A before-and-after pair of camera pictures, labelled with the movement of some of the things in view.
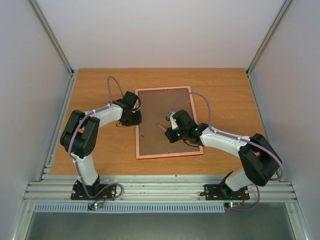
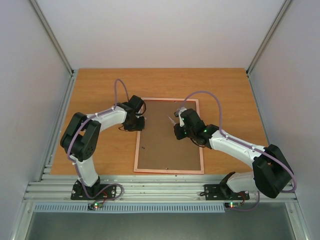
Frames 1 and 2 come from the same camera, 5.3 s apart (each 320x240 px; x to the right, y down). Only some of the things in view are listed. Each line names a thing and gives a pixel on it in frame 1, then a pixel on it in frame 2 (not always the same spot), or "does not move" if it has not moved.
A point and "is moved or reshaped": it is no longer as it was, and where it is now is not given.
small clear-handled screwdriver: [164, 129] is moved or reshaped
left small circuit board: [94, 206] does not move
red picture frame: [156, 104] is moved or reshaped
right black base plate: [222, 192] does not move
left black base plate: [81, 191] does not move
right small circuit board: [234, 204] does not move
